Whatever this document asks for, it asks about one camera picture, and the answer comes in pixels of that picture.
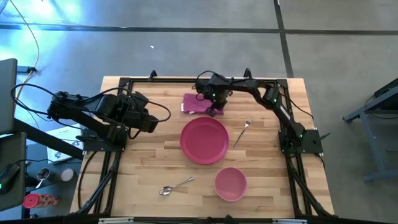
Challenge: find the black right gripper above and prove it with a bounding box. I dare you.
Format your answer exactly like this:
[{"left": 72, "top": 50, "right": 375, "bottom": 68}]
[{"left": 206, "top": 81, "right": 232, "bottom": 118}]

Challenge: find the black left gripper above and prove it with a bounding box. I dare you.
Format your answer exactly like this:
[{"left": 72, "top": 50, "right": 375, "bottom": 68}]
[{"left": 125, "top": 90, "right": 160, "bottom": 134}]

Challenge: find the purple cloth napkin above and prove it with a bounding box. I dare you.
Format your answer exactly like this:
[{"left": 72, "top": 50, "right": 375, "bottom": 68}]
[{"left": 180, "top": 93, "right": 224, "bottom": 116}]

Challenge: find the silver metal fork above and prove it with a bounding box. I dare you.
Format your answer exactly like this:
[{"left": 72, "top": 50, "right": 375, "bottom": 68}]
[{"left": 233, "top": 115, "right": 254, "bottom": 149}]

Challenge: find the pink round bowl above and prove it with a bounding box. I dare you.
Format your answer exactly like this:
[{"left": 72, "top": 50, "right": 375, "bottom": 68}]
[{"left": 214, "top": 167, "right": 249, "bottom": 202}]

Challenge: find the silver metal spoon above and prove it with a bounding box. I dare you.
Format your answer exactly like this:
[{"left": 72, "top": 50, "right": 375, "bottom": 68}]
[{"left": 159, "top": 176, "right": 195, "bottom": 197}]

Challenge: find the red round plate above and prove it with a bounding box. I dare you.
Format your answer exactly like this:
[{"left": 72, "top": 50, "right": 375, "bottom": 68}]
[{"left": 180, "top": 116, "right": 230, "bottom": 166}]

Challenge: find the white paper booklet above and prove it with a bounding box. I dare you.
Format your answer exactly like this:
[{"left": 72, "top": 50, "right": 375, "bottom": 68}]
[{"left": 45, "top": 123, "right": 85, "bottom": 164}]

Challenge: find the white lidded can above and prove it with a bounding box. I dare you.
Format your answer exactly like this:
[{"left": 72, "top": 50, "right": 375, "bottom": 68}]
[{"left": 60, "top": 167, "right": 76, "bottom": 183}]

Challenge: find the metal cup with spoon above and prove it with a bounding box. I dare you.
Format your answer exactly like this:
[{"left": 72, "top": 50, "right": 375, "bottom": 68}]
[{"left": 34, "top": 167, "right": 53, "bottom": 190}]

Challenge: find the black side desk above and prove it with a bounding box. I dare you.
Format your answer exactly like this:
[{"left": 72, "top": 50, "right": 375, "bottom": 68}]
[{"left": 0, "top": 118, "right": 85, "bottom": 218}]

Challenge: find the red patterned cup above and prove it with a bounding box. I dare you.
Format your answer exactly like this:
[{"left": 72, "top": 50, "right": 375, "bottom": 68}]
[{"left": 22, "top": 193, "right": 60, "bottom": 210}]

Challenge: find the grey monitor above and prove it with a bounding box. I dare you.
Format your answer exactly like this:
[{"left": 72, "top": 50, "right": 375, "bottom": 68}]
[{"left": 0, "top": 58, "right": 19, "bottom": 135}]

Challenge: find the black device with green light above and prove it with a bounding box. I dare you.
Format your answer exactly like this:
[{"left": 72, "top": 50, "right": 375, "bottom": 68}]
[{"left": 0, "top": 163, "right": 21, "bottom": 194}]

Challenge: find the blue grey metal cart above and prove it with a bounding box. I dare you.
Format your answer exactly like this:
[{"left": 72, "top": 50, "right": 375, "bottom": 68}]
[{"left": 343, "top": 77, "right": 398, "bottom": 184}]

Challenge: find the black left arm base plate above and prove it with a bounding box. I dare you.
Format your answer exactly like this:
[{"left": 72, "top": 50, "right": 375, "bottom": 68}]
[{"left": 75, "top": 133, "right": 127, "bottom": 153}]

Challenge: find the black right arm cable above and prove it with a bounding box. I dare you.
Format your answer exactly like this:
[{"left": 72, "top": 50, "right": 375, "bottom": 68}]
[{"left": 286, "top": 92, "right": 315, "bottom": 121}]

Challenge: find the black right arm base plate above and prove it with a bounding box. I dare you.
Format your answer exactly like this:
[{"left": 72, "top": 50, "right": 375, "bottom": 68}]
[{"left": 278, "top": 128, "right": 331, "bottom": 156}]

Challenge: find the black aluminium table frame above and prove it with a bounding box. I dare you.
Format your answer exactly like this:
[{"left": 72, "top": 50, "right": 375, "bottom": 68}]
[{"left": 70, "top": 68, "right": 336, "bottom": 224}]

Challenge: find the silver frame bracket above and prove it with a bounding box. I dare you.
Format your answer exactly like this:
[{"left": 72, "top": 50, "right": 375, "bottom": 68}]
[
  {"left": 272, "top": 218, "right": 308, "bottom": 224},
  {"left": 98, "top": 217, "right": 135, "bottom": 224}
]

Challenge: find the yellow floor cable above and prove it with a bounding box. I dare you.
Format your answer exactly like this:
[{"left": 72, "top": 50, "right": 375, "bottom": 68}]
[{"left": 8, "top": 0, "right": 41, "bottom": 98}]

